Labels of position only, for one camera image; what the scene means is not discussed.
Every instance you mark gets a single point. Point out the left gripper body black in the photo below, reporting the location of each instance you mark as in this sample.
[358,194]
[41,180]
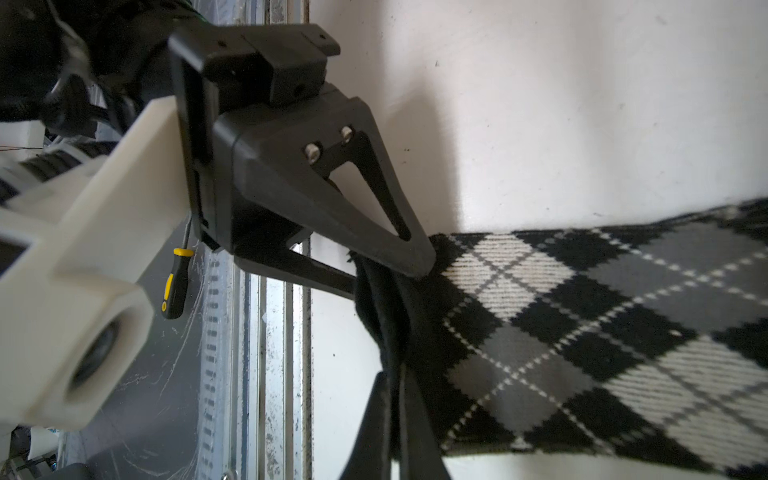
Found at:
[217,69]

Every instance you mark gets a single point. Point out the black grey argyle sock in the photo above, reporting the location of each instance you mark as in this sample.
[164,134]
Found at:
[643,342]

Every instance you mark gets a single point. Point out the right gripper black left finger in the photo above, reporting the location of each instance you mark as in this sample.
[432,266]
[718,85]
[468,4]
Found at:
[370,458]

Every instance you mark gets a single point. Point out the yellow black handled screwdriver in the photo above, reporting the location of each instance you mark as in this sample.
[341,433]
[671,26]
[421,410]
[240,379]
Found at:
[176,287]

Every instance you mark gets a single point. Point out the aluminium front rail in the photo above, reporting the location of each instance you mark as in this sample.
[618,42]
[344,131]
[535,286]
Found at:
[255,417]

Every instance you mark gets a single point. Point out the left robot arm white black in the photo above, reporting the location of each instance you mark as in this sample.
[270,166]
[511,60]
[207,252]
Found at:
[70,63]

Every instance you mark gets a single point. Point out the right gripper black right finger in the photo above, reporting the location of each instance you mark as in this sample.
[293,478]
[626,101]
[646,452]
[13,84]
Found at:
[420,454]

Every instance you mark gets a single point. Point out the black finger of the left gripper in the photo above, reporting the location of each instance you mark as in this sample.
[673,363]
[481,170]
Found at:
[280,159]
[285,265]

